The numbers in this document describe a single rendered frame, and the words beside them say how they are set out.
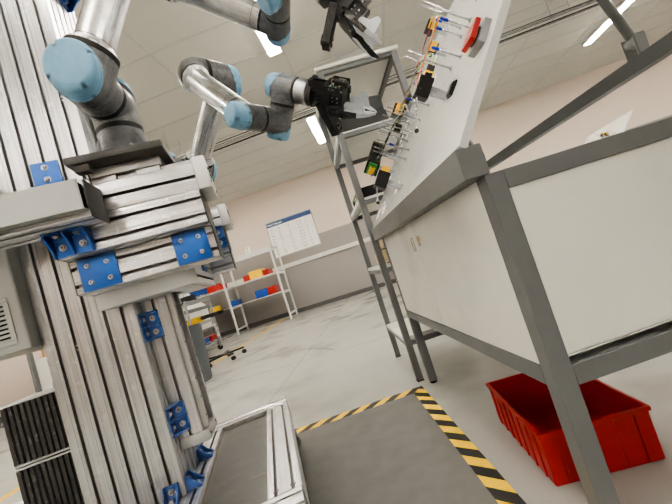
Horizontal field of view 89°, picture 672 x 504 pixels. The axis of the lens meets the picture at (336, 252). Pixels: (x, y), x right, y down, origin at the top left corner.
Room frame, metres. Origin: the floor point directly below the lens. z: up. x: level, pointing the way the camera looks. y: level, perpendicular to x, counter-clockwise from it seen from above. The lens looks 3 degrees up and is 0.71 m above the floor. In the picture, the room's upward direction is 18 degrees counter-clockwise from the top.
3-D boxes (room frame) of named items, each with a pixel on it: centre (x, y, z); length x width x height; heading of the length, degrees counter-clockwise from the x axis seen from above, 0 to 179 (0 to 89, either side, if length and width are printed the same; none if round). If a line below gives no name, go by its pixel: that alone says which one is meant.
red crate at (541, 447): (1.10, -0.51, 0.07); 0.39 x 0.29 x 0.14; 176
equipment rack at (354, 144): (2.19, -0.44, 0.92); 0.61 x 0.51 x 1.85; 3
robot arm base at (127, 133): (0.92, 0.47, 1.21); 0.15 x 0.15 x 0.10
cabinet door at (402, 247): (1.53, -0.29, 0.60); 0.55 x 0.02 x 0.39; 3
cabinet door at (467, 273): (0.98, -0.31, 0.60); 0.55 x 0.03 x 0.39; 3
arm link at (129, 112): (0.91, 0.47, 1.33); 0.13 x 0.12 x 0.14; 9
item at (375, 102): (2.09, -0.39, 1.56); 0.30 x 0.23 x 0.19; 95
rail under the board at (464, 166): (1.25, -0.28, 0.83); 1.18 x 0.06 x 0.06; 3
